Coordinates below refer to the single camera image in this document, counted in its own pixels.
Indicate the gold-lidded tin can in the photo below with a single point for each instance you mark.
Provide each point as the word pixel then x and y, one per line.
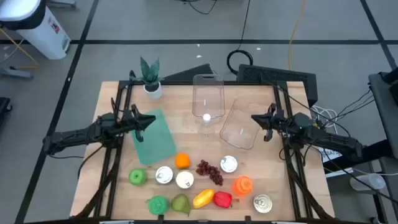
pixel 262 203

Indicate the black metal rig frame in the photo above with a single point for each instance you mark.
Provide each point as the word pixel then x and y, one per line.
pixel 231 83

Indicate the white trash can black liner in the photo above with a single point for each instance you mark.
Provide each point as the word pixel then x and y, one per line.
pixel 40 34

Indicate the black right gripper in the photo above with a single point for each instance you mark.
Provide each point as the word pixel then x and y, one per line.
pixel 278 121

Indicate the red grape bunch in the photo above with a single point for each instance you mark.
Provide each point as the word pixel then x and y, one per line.
pixel 210 170

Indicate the white printed sign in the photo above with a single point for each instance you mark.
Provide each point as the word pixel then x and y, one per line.
pixel 331 156

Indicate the grey metal stand base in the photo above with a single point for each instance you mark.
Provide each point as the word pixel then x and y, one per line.
pixel 15 74

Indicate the yellow orange mango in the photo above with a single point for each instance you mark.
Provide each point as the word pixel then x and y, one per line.
pixel 203 198

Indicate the silver tin can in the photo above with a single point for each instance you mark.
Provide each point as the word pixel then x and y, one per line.
pixel 164 175
pixel 184 180
pixel 229 164

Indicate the green pear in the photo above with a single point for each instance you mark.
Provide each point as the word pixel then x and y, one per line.
pixel 180 203

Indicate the black chair part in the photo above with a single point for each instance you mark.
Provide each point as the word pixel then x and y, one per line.
pixel 3 109

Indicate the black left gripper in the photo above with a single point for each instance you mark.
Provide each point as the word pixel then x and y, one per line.
pixel 132 119

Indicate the clear plastic bin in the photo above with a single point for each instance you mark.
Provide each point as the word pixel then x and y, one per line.
pixel 237 130
pixel 208 93

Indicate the snake plant in white pot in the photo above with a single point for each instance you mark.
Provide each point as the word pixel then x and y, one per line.
pixel 150 74

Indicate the teal plastic bin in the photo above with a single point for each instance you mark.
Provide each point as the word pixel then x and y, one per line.
pixel 155 146

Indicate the black angled panel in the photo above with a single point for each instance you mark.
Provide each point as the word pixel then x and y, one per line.
pixel 192 74

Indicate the green apple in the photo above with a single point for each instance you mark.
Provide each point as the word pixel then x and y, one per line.
pixel 137 177

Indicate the red bell pepper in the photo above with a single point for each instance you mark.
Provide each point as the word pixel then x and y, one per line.
pixel 222 199

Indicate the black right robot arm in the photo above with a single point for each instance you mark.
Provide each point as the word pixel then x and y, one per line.
pixel 335 140

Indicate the orange fruit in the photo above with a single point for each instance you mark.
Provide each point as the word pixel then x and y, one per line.
pixel 182 160

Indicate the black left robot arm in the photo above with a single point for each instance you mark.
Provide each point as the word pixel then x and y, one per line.
pixel 77 133

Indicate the orange plastic bottle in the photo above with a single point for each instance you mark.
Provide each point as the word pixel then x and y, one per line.
pixel 242 186

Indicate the grey cart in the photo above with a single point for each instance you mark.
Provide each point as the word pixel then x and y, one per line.
pixel 385 105

